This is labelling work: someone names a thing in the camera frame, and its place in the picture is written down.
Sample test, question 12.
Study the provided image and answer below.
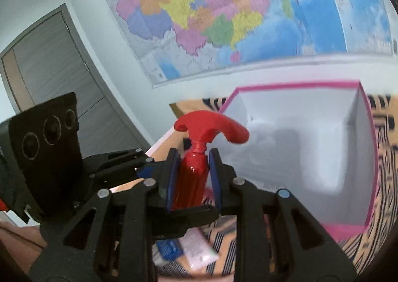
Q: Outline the red spray bottle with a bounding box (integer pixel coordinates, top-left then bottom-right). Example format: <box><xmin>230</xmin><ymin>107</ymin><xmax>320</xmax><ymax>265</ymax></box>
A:
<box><xmin>173</xmin><ymin>110</ymin><xmax>249</xmax><ymax>210</ymax></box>

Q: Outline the pink cosmetic tube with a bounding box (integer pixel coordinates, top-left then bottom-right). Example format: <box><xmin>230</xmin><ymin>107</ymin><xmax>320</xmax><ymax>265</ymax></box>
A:
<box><xmin>179</xmin><ymin>228</ymin><xmax>219</xmax><ymax>271</ymax></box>

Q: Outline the blue white tube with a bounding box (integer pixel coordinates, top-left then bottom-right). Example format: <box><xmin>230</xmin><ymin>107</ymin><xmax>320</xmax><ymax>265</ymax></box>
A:
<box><xmin>156</xmin><ymin>239</ymin><xmax>184</xmax><ymax>261</ymax></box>

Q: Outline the orange patterned blanket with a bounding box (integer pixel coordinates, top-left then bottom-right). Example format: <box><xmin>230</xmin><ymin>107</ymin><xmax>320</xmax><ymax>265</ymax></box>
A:
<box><xmin>174</xmin><ymin>86</ymin><xmax>397</xmax><ymax>273</ymax></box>

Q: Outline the pink white storage box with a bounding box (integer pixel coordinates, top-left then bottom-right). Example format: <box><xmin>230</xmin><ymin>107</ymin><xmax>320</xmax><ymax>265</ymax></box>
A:
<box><xmin>212</xmin><ymin>80</ymin><xmax>378</xmax><ymax>240</ymax></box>

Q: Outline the grey door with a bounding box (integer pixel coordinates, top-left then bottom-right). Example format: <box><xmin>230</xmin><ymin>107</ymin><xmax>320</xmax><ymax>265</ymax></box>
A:
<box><xmin>1</xmin><ymin>4</ymin><xmax>149</xmax><ymax>157</ymax></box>

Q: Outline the colourful wall map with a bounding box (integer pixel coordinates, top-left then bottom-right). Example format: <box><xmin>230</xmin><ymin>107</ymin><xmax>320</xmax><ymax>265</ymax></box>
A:
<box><xmin>106</xmin><ymin>0</ymin><xmax>394</xmax><ymax>85</ymax></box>

